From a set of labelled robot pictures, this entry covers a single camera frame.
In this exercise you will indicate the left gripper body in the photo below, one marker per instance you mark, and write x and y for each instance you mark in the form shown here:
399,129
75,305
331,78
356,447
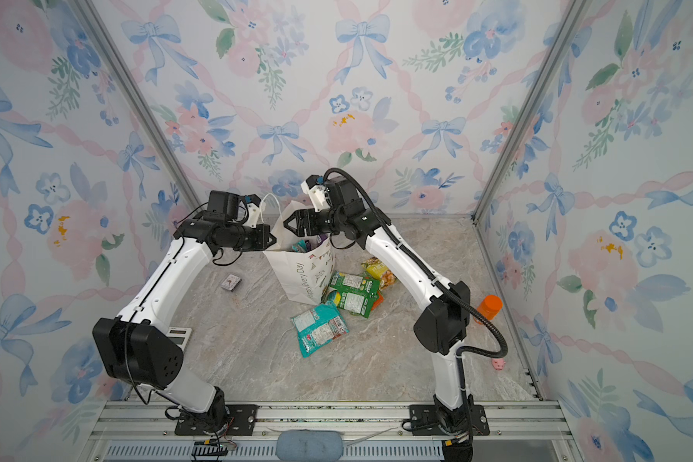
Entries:
256,240

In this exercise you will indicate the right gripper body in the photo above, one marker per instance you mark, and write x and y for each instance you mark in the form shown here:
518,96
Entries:
323,224

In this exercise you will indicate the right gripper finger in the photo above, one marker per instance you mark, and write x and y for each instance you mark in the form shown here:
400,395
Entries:
299,230
293,220

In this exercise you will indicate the white paper gift bag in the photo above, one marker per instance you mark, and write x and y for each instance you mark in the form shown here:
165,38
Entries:
303,276

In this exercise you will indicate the green Fox's candy bag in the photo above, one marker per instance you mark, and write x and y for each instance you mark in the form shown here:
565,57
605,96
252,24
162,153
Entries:
354,294

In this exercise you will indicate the teal candy bag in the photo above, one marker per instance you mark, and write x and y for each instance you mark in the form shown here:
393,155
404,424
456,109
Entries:
318,327

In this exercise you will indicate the orange green snack bag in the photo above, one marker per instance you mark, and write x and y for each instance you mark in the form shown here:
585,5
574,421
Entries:
378,300

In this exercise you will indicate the green red Fox's bag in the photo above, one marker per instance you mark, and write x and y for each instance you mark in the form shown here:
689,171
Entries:
302,246

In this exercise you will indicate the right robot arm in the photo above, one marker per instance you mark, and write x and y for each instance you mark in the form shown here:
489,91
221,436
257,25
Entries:
339,207

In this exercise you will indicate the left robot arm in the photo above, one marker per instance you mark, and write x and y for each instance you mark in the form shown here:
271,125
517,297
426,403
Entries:
134,347

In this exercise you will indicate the yellow corn chips bag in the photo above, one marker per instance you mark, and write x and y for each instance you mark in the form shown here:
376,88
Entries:
376,269

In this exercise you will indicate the small white alarm clock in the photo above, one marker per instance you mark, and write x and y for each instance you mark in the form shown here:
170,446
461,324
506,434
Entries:
231,283

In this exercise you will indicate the white calculator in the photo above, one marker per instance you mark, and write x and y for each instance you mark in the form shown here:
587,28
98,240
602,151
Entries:
181,336

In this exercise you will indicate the blue grey cloth pad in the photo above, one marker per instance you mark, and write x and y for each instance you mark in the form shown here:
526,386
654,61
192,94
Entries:
309,446

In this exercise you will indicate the small pink toy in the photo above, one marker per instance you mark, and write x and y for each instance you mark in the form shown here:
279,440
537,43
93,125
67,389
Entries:
498,364

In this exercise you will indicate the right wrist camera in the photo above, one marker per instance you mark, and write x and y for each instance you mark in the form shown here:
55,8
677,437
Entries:
314,187

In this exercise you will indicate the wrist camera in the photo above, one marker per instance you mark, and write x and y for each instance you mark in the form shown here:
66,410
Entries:
233,208
314,187

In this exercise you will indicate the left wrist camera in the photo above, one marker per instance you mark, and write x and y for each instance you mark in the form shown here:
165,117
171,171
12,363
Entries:
233,208

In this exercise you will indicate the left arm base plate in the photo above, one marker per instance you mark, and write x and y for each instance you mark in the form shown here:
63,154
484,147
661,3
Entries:
229,420

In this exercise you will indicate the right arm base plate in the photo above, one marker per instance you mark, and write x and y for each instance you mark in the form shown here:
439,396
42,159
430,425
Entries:
427,420

